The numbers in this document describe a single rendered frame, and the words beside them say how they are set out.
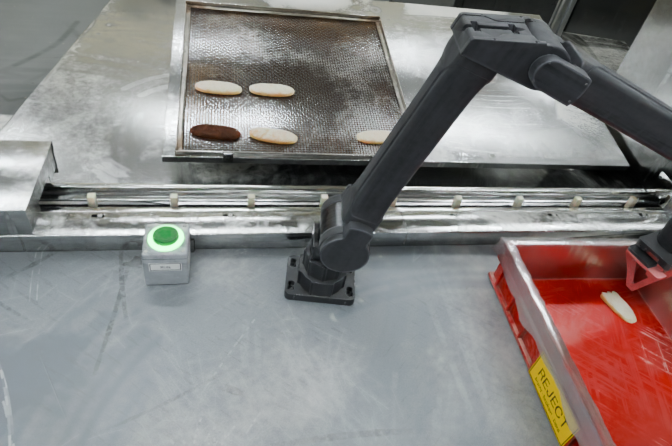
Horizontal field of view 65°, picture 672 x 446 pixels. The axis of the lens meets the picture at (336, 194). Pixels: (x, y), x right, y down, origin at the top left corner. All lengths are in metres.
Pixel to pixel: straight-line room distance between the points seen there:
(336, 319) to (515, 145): 0.62
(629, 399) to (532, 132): 0.63
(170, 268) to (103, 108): 0.54
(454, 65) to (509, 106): 0.74
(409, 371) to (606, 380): 0.33
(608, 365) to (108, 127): 1.08
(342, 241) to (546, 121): 0.75
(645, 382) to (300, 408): 0.57
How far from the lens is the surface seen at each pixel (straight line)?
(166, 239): 0.88
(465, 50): 0.64
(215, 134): 1.10
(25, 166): 1.04
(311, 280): 0.88
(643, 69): 1.45
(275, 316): 0.89
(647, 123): 0.80
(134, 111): 1.32
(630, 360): 1.07
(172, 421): 0.81
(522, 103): 1.42
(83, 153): 1.21
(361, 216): 0.78
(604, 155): 1.41
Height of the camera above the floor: 1.55
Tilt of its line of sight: 41 degrees down
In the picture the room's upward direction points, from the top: 12 degrees clockwise
